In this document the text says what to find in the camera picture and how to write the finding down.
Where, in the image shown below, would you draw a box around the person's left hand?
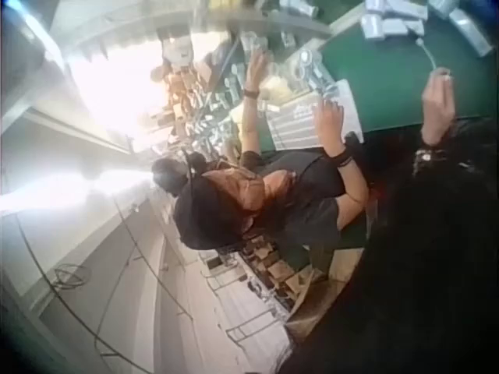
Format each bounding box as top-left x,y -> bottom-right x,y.
422,68 -> 457,147

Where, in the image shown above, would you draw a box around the green table mat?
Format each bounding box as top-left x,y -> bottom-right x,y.
317,0 -> 499,134

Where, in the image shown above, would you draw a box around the heap of silver packets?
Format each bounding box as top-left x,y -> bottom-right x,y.
358,0 -> 494,58

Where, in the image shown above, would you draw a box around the black wrist band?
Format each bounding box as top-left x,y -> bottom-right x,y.
412,143 -> 450,176

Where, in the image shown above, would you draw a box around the group of silver metal parts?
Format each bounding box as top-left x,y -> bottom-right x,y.
286,47 -> 339,99

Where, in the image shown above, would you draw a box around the white printed paper sheet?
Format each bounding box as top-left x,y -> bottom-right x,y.
267,79 -> 366,151

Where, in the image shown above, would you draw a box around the cluttered workbench with parts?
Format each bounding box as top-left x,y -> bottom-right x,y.
150,30 -> 274,157

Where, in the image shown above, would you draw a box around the row of brown cardboard boxes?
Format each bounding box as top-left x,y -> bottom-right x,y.
200,236 -> 366,338

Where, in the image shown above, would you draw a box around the grey metal floor frames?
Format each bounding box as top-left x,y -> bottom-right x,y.
205,268 -> 282,346

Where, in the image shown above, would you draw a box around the grey curved shelf rail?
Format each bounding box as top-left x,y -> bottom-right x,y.
50,0 -> 333,54

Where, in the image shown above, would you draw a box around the thin dark cable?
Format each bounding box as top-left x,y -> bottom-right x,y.
19,192 -> 165,369

